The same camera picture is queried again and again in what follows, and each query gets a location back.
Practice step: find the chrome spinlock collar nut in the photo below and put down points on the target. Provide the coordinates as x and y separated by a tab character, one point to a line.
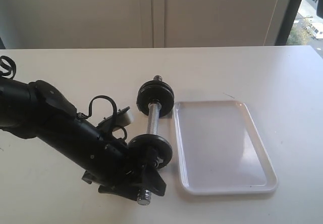
158	162

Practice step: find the dark window frame post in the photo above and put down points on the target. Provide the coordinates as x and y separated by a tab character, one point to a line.
287	23

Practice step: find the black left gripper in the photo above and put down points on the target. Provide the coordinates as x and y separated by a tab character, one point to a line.
118	170

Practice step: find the chrome dumbbell bar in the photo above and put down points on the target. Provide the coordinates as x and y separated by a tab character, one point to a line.
144	196

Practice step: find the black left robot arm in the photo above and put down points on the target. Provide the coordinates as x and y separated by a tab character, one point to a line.
38	110

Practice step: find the white plastic tray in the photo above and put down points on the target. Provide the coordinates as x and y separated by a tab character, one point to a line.
220	151

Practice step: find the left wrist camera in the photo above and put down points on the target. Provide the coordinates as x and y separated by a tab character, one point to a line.
125	116

